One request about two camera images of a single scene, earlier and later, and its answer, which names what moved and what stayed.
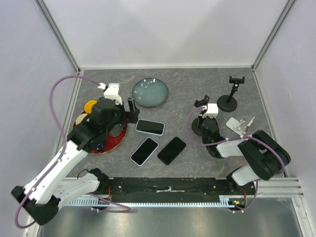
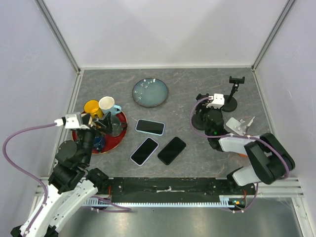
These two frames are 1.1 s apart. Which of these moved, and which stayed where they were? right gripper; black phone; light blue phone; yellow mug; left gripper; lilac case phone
Moved: right gripper; left gripper
Stayed: yellow mug; black phone; lilac case phone; light blue phone
